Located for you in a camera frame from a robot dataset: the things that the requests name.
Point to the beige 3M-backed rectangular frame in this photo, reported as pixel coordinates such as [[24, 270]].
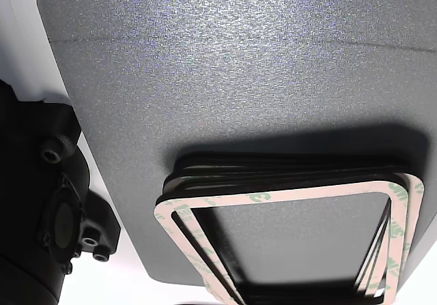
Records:
[[273, 196]]

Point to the grey textured tray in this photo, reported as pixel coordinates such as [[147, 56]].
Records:
[[239, 80]]

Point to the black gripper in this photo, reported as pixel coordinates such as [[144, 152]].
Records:
[[41, 182]]

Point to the stack of black frames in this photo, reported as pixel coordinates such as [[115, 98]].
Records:
[[239, 168]]

